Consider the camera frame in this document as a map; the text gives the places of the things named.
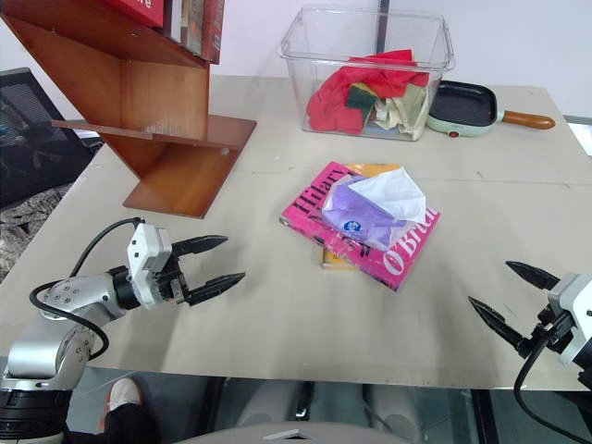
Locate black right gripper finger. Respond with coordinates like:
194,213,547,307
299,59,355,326
504,260,562,292
467,295,531,359

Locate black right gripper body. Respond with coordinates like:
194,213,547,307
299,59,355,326
519,304,577,360

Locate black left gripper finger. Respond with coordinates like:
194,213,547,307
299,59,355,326
186,271,247,308
171,234,229,262

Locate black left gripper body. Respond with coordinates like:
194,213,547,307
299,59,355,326
154,252,191,305

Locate pink hardcover book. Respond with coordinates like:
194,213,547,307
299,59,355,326
278,160,441,292

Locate yellow book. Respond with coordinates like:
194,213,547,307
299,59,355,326
319,162,401,271

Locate brown wooden bookshelf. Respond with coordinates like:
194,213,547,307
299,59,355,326
0,0,258,219

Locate red spined book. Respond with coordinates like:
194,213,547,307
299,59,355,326
200,0,227,66

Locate dark thin book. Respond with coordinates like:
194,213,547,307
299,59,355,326
163,0,183,44

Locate black table leg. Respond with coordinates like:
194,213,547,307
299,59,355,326
470,388,499,444

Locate white and orange shoe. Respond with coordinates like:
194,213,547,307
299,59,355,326
102,376,144,432

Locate black trouser leg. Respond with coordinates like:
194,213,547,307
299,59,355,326
102,401,156,444

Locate patterned grey fabric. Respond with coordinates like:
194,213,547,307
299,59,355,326
0,186,71,284

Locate purple tissue pack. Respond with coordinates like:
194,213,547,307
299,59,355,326
320,166,428,252

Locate mint electric frying pan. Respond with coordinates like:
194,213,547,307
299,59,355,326
425,80,557,141

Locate red and green cloths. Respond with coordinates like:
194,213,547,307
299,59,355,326
306,48,431,136

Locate black mesh office chair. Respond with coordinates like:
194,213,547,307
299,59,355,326
0,67,102,210

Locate clear plastic storage bin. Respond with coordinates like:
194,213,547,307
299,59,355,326
278,4,456,142

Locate beige crumpled cloth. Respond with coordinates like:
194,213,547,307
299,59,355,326
366,84,432,142

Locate green and yellow sponge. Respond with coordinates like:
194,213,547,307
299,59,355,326
346,82,386,123

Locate dark vertical pole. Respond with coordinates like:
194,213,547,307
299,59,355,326
376,0,391,53

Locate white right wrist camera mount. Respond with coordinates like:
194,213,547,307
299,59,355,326
547,271,592,367

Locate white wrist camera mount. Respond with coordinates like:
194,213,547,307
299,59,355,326
126,222,174,311
547,271,592,367

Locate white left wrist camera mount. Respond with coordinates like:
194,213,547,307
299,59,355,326
126,222,174,311

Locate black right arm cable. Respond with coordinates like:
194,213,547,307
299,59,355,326
512,332,592,444

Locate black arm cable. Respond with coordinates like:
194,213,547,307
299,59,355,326
28,216,149,364
512,332,592,444

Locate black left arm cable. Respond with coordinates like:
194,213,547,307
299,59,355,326
28,216,149,364

